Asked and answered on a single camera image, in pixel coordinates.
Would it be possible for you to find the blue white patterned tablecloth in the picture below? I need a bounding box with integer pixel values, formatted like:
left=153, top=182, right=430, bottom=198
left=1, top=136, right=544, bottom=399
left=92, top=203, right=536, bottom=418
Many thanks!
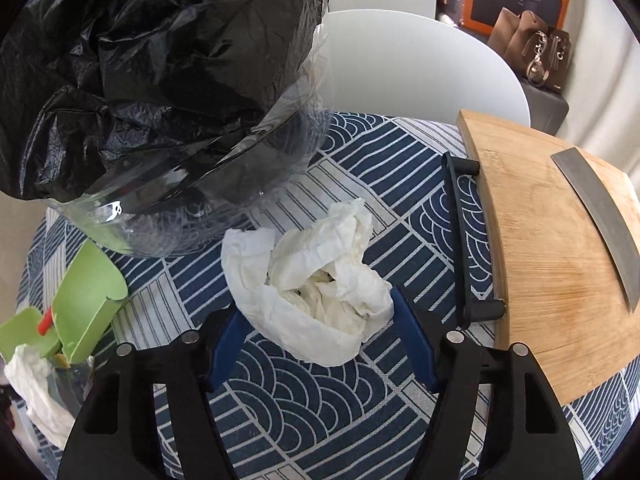
left=15, top=112, right=640, bottom=480

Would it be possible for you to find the small crumpled white tissue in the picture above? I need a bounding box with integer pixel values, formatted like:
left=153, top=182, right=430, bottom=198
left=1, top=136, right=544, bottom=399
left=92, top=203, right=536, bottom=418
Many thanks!
left=5, top=345, right=76, bottom=451

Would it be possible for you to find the grey suitcase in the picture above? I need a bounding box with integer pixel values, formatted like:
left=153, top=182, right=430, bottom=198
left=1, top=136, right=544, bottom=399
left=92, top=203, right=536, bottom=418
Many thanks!
left=520, top=77, right=571, bottom=136

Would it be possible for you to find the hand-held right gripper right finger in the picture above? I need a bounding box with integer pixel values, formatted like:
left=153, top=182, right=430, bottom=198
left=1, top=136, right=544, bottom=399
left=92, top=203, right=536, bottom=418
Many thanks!
left=390, top=285, right=584, bottom=480

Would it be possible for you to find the white curtain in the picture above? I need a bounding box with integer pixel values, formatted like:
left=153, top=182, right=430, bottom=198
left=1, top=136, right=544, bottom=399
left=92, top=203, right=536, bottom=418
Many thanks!
left=562, top=0, right=640, bottom=171

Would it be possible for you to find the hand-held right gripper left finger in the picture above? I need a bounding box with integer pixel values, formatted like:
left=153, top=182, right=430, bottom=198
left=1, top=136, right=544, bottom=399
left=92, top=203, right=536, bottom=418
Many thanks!
left=56, top=307, right=251, bottom=480

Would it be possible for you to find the wooden cutting board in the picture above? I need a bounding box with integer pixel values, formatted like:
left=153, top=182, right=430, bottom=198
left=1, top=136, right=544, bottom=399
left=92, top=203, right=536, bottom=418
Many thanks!
left=456, top=109, right=640, bottom=406

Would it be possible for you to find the white chair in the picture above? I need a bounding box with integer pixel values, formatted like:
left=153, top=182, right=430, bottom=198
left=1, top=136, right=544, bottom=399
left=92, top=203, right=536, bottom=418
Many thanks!
left=320, top=10, right=531, bottom=128

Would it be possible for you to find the brown leather handbag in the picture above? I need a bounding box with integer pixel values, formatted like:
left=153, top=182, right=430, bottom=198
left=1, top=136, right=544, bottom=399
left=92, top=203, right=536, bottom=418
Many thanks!
left=487, top=7, right=572, bottom=93

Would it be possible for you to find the black cutting board stand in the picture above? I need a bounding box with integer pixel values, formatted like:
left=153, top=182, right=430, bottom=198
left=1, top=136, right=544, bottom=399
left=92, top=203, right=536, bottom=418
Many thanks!
left=440, top=152, right=506, bottom=331

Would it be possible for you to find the green paper carton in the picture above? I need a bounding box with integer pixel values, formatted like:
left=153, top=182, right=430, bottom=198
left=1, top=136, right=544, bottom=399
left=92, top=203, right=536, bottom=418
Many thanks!
left=0, top=238, right=129, bottom=365

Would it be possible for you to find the clear plastic trash bin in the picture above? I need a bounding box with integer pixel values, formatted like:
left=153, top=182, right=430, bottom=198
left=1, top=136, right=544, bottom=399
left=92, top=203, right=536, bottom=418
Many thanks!
left=50, top=25, right=334, bottom=261

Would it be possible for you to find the steel cleaver with black handle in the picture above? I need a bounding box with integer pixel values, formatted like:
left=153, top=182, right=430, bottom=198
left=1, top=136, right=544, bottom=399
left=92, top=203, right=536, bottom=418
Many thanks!
left=550, top=147, right=640, bottom=312

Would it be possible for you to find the black trash bag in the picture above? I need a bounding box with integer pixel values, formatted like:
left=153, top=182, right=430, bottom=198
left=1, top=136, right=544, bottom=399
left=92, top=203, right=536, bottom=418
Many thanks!
left=0, top=0, right=333, bottom=202

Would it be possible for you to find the large white tissue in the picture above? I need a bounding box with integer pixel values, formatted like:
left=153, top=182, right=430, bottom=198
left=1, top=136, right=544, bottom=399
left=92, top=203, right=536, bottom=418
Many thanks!
left=221, top=198, right=394, bottom=367

